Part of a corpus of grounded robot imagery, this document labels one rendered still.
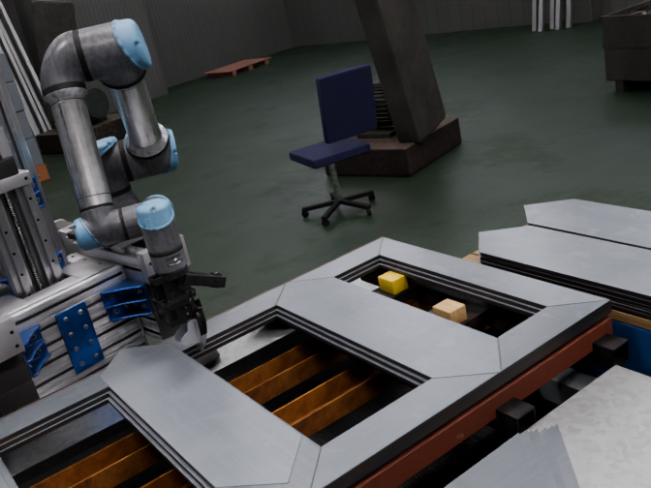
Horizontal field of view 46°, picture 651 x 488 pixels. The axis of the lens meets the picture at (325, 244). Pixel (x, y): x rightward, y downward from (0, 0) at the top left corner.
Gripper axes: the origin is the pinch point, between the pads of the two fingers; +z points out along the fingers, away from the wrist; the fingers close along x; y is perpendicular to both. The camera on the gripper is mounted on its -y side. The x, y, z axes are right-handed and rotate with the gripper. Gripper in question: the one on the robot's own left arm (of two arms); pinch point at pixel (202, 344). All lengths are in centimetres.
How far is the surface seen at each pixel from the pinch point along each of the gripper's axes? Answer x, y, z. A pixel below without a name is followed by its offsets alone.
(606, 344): 65, -59, 8
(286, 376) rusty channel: 7.1, -15.0, 14.0
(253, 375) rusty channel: -0.3, -10.0, 13.9
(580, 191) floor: -129, -299, 86
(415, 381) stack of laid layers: 49, -21, 3
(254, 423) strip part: 37.1, 8.4, 0.7
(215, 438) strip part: 34.9, 15.6, 0.7
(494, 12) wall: -688, -842, 64
